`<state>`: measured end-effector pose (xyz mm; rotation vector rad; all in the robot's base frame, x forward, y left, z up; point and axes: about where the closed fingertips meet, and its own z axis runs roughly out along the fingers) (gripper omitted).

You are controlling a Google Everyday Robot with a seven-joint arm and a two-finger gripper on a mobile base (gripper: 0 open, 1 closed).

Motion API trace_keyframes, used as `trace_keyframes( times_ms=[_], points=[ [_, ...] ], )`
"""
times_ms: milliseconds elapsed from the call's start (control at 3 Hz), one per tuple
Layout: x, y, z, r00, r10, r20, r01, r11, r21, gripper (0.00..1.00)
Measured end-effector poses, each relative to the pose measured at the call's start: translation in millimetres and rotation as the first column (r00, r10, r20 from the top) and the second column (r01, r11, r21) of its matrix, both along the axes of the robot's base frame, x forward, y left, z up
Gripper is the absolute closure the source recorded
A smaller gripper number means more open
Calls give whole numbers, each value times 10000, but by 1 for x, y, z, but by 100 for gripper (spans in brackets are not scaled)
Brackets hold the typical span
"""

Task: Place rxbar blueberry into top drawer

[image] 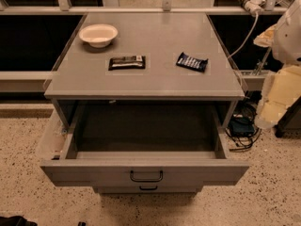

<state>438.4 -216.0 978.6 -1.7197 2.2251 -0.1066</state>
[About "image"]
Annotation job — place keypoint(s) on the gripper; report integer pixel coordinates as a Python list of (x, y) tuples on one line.
[(288, 40)]

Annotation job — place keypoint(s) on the blue rxbar blueberry wrapper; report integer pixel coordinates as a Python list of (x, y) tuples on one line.
[(191, 63)]

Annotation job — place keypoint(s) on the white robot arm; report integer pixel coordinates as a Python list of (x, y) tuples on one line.
[(292, 16)]

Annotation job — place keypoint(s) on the grey drawer cabinet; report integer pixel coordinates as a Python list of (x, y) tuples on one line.
[(83, 74)]

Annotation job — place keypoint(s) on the open grey top drawer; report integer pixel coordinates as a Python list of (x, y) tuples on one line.
[(107, 140)]

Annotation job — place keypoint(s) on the metal diagonal rod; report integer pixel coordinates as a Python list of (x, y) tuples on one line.
[(260, 65)]

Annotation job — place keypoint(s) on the blue box on floor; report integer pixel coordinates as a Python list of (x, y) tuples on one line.
[(241, 127)]

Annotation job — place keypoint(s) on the white power strip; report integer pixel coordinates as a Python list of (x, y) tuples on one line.
[(252, 6)]

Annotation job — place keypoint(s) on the black snack bar wrapper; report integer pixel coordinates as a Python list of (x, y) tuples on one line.
[(127, 62)]

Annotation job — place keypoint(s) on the white paper bowl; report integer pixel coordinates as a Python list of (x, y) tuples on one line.
[(98, 35)]

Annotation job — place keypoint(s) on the black object bottom left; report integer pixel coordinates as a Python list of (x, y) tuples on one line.
[(16, 221)]

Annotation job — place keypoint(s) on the black lower drawer handle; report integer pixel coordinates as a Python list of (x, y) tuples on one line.
[(148, 188)]

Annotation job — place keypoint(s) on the black drawer handle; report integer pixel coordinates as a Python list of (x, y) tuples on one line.
[(146, 177), (148, 188)]

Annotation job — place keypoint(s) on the black top drawer handle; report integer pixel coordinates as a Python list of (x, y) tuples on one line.
[(146, 177)]

